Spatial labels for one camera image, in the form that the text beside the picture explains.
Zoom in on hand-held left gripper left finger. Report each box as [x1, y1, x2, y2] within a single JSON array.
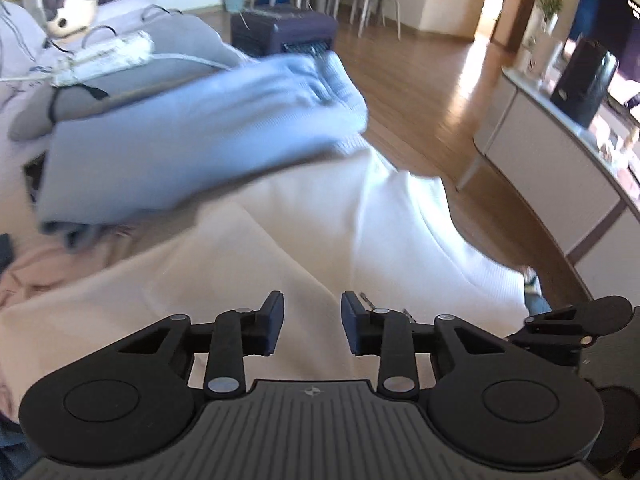
[[116, 290, 286, 401]]

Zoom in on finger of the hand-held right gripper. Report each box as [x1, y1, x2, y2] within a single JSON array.
[[510, 305, 596, 367]]

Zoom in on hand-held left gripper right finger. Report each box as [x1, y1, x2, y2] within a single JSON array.
[[341, 291, 509, 401]]

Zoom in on cream sweatshirt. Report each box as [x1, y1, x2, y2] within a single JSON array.
[[0, 147, 531, 426]]

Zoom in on light blue sweater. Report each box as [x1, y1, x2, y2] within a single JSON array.
[[37, 52, 371, 251]]

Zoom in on person's leg in jeans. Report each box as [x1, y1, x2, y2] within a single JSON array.
[[524, 290, 553, 318]]

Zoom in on plush slipper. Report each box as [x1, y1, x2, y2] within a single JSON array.
[[520, 265, 542, 293]]

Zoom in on white television cabinet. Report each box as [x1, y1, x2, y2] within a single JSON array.
[[457, 65, 640, 271]]

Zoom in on pink garment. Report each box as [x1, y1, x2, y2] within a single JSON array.
[[0, 230, 131, 311]]

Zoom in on black speaker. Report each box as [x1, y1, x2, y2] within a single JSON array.
[[550, 32, 620, 128]]

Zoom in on smartphone in green case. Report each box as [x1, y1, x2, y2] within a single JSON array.
[[22, 152, 51, 208]]

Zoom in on dark electric heater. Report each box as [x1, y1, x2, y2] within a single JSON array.
[[230, 7, 340, 58]]

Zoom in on grey cushion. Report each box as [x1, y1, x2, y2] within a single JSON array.
[[9, 7, 246, 142]]

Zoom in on white power strip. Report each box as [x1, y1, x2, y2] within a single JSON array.
[[50, 30, 153, 86]]

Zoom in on television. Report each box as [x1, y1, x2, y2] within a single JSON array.
[[565, 0, 640, 126]]

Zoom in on plant in white vase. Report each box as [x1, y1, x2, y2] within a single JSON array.
[[520, 0, 565, 76]]

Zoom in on sofa with white cover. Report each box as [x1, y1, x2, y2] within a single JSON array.
[[0, 0, 241, 241]]

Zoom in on printed white cushion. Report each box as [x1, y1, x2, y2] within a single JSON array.
[[0, 0, 56, 81]]

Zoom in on black strap cable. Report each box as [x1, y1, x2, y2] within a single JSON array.
[[47, 85, 108, 123]]

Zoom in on thin black cable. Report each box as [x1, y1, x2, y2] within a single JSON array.
[[85, 4, 183, 46]]

